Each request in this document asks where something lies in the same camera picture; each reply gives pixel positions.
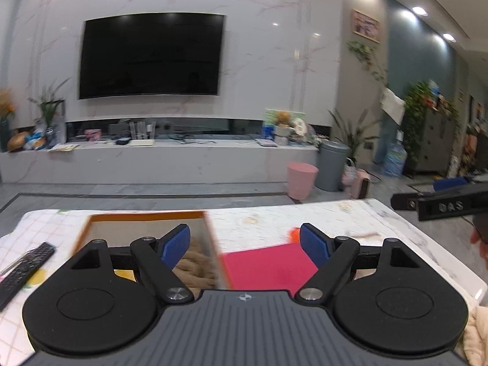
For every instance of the brown round bowl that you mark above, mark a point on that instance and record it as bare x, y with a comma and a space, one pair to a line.
18, 142

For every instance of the glass vase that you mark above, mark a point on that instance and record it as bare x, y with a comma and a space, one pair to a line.
50, 137

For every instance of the large blue water bottle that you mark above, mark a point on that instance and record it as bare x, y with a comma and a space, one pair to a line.
394, 160

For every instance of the bushy green vine plant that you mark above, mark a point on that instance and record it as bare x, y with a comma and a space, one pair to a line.
415, 114

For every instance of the cream fleece cloth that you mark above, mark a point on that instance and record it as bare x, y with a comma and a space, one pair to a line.
476, 335

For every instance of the potted long-leaf plant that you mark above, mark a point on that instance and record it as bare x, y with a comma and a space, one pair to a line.
352, 133

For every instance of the pink bin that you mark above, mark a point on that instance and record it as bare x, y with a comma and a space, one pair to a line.
302, 181

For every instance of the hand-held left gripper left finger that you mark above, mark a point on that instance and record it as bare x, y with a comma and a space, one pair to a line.
176, 244

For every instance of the green long-leaf plant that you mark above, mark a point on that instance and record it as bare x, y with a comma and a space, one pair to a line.
49, 103

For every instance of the pink small appliance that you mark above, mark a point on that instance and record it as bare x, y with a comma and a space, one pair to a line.
360, 185

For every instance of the dark blue vase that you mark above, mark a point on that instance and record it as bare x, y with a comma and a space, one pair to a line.
3, 135

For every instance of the white round fan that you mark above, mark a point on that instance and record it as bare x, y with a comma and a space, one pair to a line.
300, 126

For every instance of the blue box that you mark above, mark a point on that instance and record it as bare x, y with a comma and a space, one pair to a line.
268, 131

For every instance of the white router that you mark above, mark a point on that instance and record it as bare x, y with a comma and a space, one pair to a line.
142, 142

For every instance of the hanging vine plant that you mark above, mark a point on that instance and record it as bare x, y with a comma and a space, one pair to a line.
364, 55

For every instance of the framed wall picture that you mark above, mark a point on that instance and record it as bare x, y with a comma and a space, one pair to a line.
366, 26

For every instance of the grey trash bin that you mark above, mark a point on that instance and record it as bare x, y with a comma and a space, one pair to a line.
331, 167

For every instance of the heap of snack packets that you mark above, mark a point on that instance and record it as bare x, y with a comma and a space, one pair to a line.
36, 140

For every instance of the person's right hand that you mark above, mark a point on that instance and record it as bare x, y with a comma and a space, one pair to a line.
481, 242

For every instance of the black remote control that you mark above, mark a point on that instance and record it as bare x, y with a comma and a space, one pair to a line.
23, 274

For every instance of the white tote bag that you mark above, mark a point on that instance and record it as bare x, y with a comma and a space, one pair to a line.
392, 105

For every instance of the yellow green booklet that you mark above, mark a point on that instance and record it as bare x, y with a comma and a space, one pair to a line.
64, 147

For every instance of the orange cardboard box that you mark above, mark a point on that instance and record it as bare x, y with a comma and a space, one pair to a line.
125, 230

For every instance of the black set-top box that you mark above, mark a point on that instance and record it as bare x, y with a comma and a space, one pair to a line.
122, 141

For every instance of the white marble television cabinet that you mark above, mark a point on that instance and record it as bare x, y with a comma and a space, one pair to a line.
152, 160

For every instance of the grey drawer cabinet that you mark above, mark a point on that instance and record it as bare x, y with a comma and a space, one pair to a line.
438, 141

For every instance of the orange crochet fruit toy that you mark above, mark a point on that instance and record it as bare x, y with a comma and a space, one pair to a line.
294, 235

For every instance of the white gift bag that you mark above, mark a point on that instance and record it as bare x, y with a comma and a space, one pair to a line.
61, 122

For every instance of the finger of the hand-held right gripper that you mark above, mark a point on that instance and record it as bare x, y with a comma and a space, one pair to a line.
404, 201
451, 184

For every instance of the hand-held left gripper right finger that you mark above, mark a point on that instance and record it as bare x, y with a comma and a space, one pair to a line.
314, 242

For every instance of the pink box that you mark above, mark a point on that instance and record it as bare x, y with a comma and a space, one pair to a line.
92, 135

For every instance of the brown teddy bear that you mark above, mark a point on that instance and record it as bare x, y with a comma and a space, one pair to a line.
283, 118

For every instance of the green picture card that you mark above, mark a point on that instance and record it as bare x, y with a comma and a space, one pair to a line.
299, 115

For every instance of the silver pen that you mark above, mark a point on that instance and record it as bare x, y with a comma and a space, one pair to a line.
20, 262

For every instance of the black wall television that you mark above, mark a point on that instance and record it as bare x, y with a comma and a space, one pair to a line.
152, 55

